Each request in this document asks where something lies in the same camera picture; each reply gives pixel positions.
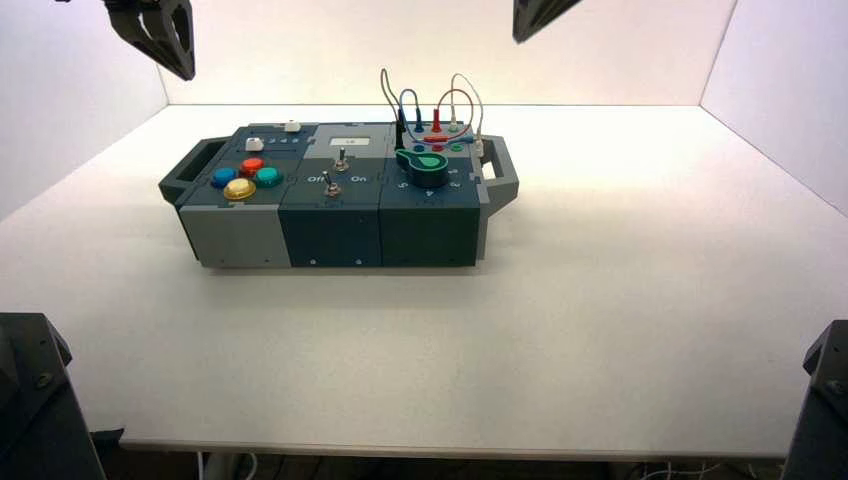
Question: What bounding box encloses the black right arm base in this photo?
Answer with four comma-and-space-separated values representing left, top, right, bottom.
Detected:
783, 319, 848, 480

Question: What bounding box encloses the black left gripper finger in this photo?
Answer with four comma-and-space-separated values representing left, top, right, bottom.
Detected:
140, 0, 197, 82
104, 0, 158, 58

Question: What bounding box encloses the round yellow push button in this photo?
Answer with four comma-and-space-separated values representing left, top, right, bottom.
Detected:
223, 178, 258, 202

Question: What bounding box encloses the green rotary knob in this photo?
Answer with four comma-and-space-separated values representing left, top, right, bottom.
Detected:
395, 148, 450, 190

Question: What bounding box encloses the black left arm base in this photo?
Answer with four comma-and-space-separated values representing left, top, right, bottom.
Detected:
0, 312, 107, 480

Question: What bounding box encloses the black jumper cable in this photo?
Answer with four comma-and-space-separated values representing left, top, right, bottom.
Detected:
380, 67, 408, 151

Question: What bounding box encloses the red jumper cable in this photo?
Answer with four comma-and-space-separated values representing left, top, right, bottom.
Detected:
422, 88, 476, 145

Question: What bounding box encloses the black bracket under table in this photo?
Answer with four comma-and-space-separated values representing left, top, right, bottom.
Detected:
89, 427, 127, 458

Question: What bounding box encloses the blue jumper cable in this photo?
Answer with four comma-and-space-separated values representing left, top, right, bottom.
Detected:
399, 88, 425, 134

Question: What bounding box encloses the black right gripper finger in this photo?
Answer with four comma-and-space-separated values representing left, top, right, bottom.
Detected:
511, 0, 584, 44

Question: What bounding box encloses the dark teal grey control box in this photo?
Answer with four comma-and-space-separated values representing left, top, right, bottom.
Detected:
158, 121, 520, 270

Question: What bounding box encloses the white cable bundle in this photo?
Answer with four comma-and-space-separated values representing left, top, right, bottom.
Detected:
635, 459, 783, 480

